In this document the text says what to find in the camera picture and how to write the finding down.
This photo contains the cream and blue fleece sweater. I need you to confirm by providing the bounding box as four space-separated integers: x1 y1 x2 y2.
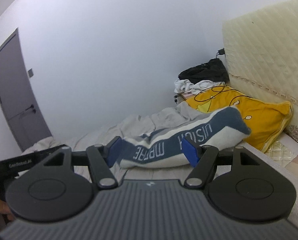
117 106 251 168

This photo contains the white clothing pile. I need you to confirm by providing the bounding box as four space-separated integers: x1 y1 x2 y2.
174 79 225 95

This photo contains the black clothing pile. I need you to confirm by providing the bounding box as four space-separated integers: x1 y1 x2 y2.
178 59 230 84

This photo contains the grey bed sheet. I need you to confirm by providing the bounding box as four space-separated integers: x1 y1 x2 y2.
19 101 298 233

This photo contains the yellow pillow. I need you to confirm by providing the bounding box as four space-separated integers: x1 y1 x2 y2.
186 85 293 153

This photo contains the grey door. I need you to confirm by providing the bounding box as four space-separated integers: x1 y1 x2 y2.
0 29 51 151

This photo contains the wooden bedside table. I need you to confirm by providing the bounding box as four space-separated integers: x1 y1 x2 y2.
174 93 194 104

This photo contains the cream quilted headboard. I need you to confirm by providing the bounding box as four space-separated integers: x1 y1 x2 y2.
222 0 298 142

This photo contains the black wall charger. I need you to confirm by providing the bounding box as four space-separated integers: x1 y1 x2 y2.
216 48 225 56

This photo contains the black charging cable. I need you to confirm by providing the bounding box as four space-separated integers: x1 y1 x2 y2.
193 51 255 113

